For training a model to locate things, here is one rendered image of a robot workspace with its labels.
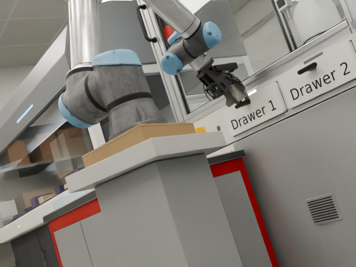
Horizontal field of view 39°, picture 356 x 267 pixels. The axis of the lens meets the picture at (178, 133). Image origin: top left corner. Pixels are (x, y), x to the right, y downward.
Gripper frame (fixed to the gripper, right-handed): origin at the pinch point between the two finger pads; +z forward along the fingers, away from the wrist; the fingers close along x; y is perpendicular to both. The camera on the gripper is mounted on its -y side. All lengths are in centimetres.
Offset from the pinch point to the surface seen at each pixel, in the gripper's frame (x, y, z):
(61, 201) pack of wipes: -56, 52, -20
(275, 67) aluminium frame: 16.0, -5.6, -3.1
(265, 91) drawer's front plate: 9.5, -0.9, 0.9
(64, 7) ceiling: -274, -184, -102
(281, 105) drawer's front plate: 14.1, 3.1, 6.7
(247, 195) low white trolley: -11.2, 21.6, 24.8
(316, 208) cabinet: 12.3, 22.9, 37.4
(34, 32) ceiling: -325, -173, -110
